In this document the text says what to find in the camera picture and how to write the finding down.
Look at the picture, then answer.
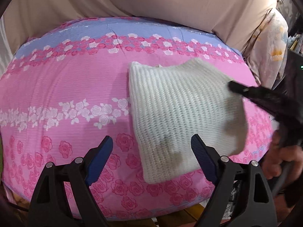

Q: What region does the person's right hand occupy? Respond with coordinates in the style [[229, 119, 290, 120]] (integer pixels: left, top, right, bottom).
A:
[[262, 130, 302, 183]]

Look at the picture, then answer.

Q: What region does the beige bed sheet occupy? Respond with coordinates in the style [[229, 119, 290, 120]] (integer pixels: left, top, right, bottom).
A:
[[4, 0, 276, 53]]

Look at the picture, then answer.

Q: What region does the white knitted garment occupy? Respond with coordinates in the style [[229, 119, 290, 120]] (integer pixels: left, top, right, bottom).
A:
[[129, 58, 248, 184]]

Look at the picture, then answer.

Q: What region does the floral pillow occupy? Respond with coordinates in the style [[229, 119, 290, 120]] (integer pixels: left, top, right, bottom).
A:
[[242, 8, 288, 89]]

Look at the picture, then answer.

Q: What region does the pink floral quilt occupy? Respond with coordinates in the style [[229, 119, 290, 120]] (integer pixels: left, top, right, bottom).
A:
[[0, 16, 280, 220]]

